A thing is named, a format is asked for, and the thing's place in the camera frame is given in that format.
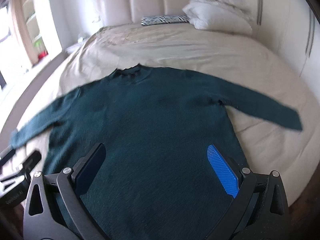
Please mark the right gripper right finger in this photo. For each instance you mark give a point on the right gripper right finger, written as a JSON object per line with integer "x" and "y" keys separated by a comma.
{"x": 226, "y": 169}

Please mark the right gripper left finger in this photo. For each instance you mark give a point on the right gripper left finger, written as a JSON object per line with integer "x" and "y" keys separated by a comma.
{"x": 86, "y": 168}

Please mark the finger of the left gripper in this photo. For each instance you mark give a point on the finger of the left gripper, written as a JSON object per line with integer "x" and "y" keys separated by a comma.
{"x": 6, "y": 155}
{"x": 31, "y": 161}

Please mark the dark teal knit sweater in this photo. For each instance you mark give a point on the dark teal knit sweater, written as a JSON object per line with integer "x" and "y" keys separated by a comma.
{"x": 156, "y": 123}

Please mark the beige bed sheet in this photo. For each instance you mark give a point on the beige bed sheet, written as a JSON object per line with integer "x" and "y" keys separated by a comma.
{"x": 235, "y": 58}

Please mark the red box on sill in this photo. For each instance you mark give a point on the red box on sill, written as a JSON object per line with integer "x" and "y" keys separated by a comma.
{"x": 42, "y": 54}

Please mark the green lamp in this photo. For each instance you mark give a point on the green lamp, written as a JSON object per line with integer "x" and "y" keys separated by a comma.
{"x": 38, "y": 46}

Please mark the black framed window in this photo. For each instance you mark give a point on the black framed window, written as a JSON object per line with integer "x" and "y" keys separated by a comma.
{"x": 7, "y": 61}

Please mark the beige curtain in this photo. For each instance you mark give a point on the beige curtain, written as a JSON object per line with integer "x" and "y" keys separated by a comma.
{"x": 19, "y": 27}

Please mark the white folded duvet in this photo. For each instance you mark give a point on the white folded duvet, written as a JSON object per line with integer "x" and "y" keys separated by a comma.
{"x": 219, "y": 15}

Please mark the zebra print pillow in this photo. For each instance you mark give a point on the zebra print pillow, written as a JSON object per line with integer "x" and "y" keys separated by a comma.
{"x": 163, "y": 19}

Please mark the beige padded headboard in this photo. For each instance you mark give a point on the beige padded headboard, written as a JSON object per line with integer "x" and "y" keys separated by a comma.
{"x": 121, "y": 12}

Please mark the built-in wall shelf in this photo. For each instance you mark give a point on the built-in wall shelf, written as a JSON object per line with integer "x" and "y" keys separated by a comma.
{"x": 32, "y": 23}

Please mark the white wardrobe with black handles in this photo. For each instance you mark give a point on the white wardrobe with black handles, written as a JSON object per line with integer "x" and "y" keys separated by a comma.
{"x": 290, "y": 29}

